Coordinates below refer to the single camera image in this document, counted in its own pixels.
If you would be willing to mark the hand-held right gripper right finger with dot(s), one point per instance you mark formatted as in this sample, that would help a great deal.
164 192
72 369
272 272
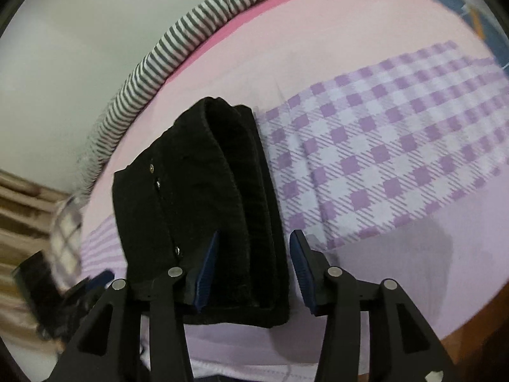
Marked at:
302 270

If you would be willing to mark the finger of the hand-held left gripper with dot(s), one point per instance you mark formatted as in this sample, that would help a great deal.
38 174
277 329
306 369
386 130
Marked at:
99 280

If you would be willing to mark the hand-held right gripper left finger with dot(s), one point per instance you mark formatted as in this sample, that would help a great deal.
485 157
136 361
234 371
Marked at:
206 274

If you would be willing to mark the black pants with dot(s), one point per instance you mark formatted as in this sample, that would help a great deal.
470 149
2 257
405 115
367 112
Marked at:
187 207

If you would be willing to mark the white grey plaid cloth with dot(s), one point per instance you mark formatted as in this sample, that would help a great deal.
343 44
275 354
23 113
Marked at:
65 234

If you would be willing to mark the pink checked bed sheet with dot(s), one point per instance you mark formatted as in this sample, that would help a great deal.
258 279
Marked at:
358 107

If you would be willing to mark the brown wooden bed frame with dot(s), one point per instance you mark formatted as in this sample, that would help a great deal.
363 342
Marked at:
477 338

